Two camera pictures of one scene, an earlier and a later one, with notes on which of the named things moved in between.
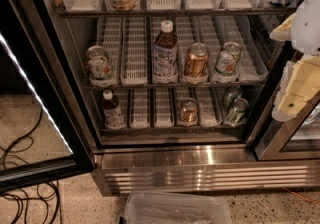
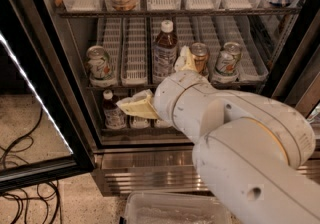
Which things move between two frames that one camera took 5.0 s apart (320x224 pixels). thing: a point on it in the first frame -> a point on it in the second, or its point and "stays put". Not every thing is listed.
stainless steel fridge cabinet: [168, 68] stays put
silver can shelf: [100, 68] stays put
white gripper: [308, 26] -> [167, 96]
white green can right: [228, 59] stays put
